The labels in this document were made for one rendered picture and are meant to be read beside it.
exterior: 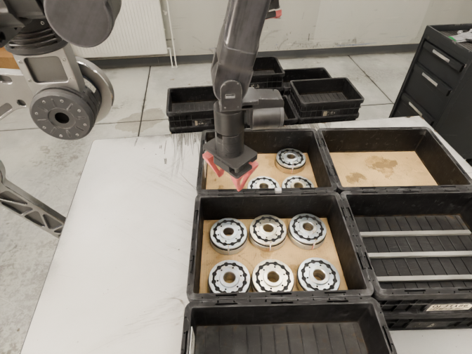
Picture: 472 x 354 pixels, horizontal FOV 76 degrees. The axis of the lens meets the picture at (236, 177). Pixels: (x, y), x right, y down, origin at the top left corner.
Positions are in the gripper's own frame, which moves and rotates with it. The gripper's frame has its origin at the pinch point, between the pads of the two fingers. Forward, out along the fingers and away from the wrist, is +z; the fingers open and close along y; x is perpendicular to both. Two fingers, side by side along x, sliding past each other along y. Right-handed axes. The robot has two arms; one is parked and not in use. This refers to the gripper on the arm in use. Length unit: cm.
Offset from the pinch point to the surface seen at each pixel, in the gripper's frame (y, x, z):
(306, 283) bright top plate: -23.5, -2.0, 20.1
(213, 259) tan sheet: -1.5, 8.3, 23.2
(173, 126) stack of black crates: 97, -47, 59
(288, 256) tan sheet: -15.2, -6.4, 23.2
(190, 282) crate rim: -6.7, 19.0, 13.0
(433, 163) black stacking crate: -29, -67, 20
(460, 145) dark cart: -31, -187, 81
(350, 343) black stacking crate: -38.0, 1.1, 23.1
